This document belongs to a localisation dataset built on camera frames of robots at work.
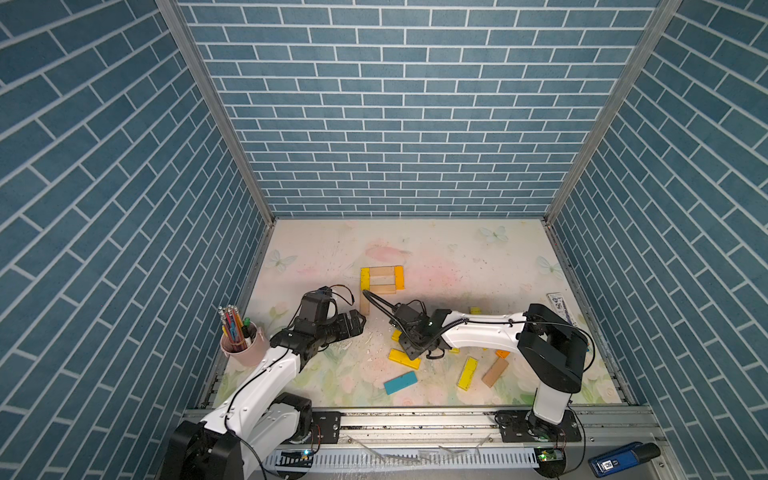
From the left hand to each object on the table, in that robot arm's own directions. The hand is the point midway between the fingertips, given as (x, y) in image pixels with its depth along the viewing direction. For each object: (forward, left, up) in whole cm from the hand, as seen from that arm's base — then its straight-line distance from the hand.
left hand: (360, 323), depth 84 cm
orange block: (+21, -11, -8) cm, 25 cm away
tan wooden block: (+24, -6, -8) cm, 26 cm away
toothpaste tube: (+9, -64, -6) cm, 65 cm away
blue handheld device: (-31, -63, -3) cm, 70 cm away
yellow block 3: (-11, -30, -7) cm, 33 cm away
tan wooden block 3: (-11, -38, -7) cm, 40 cm away
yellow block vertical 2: (-5, -28, -7) cm, 29 cm away
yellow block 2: (-9, -12, -3) cm, 15 cm away
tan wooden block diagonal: (+16, -6, -7) cm, 19 cm away
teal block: (-14, -11, -7) cm, 19 cm away
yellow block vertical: (+8, -36, -6) cm, 37 cm away
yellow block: (+20, 0, -7) cm, 21 cm away
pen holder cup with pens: (-5, +31, +1) cm, 32 cm away
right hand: (-3, -15, -8) cm, 17 cm away
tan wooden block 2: (-2, -2, +15) cm, 15 cm away
